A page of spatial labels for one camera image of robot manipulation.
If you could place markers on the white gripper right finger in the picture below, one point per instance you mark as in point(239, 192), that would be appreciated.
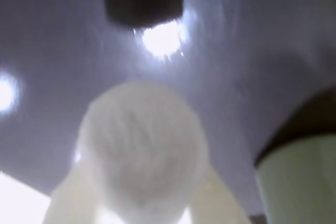
point(218, 200)

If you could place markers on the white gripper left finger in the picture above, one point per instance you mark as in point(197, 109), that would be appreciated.
point(71, 197)

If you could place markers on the white gauze ball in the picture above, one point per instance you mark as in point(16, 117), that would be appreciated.
point(141, 150)

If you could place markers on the white cup with black inside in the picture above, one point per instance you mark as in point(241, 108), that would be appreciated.
point(299, 179)

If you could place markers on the white board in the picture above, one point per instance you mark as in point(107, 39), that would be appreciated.
point(18, 200)

